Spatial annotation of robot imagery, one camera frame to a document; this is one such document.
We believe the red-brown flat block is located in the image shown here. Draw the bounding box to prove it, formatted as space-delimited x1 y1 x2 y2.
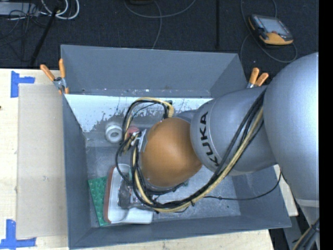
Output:
103 165 117 224

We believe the white rectangular tray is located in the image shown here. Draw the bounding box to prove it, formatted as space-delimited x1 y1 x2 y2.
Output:
107 164 155 225

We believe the green studded flat plate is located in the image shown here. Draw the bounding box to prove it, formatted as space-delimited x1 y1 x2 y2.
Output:
87 176 110 228

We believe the white tape roll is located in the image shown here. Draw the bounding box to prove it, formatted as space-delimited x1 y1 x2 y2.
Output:
105 121 123 144

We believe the red round object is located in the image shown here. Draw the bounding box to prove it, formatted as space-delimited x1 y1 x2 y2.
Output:
127 125 141 138

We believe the pale cardboard board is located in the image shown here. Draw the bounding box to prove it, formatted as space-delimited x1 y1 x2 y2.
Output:
15 83 68 241

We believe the grey metal bin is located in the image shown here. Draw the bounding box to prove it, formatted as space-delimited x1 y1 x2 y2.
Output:
60 44 292 249

